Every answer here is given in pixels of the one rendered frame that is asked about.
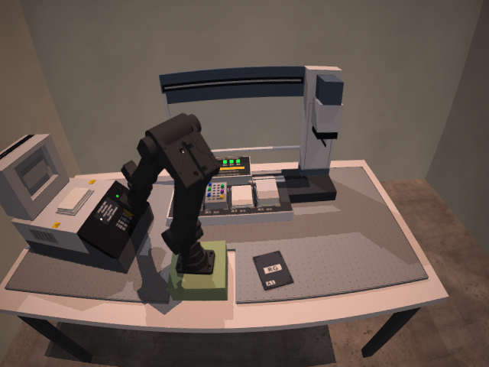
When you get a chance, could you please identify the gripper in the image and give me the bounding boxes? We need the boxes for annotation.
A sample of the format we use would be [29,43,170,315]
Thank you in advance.
[118,189,149,217]

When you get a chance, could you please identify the white thermal cycler with black keypad panel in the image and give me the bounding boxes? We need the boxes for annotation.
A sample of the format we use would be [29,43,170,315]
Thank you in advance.
[0,134,154,273]

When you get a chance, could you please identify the white well plate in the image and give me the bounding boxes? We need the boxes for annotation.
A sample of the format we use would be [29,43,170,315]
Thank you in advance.
[57,187,91,213]
[232,185,253,208]

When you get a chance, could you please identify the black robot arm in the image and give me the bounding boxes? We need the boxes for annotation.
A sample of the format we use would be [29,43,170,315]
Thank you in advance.
[121,113,221,274]

